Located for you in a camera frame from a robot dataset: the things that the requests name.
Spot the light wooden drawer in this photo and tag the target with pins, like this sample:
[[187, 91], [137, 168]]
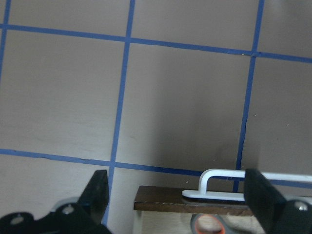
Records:
[[162, 210]]

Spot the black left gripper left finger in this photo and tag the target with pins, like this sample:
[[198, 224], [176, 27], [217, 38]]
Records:
[[82, 215]]

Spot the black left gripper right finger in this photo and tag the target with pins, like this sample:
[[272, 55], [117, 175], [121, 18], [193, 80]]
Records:
[[276, 213]]

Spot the white drawer handle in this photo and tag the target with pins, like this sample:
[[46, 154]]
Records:
[[203, 193]]

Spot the grey orange handled scissors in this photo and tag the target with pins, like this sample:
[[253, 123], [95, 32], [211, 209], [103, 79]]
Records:
[[211, 224]]

